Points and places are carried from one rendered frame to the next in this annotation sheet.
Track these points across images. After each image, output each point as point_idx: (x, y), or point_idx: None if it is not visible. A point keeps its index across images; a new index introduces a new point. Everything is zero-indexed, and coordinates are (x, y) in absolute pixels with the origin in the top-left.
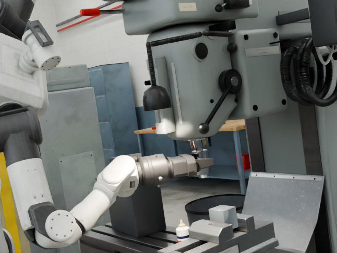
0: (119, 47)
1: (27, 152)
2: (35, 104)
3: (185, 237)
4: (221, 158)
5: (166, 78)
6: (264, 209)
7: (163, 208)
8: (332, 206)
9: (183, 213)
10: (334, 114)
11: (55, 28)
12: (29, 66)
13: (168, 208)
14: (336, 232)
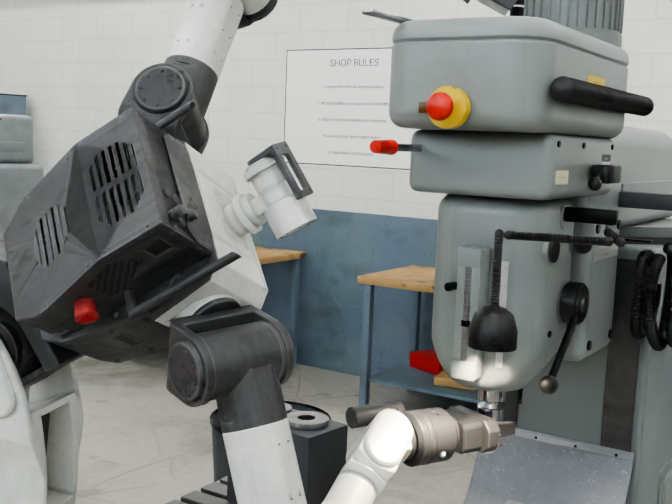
0: (9, 62)
1: (277, 408)
2: (256, 301)
3: None
4: None
5: (487, 285)
6: (514, 492)
7: (87, 392)
8: (635, 501)
9: (131, 407)
10: (662, 357)
11: None
12: (252, 226)
13: (97, 393)
14: None
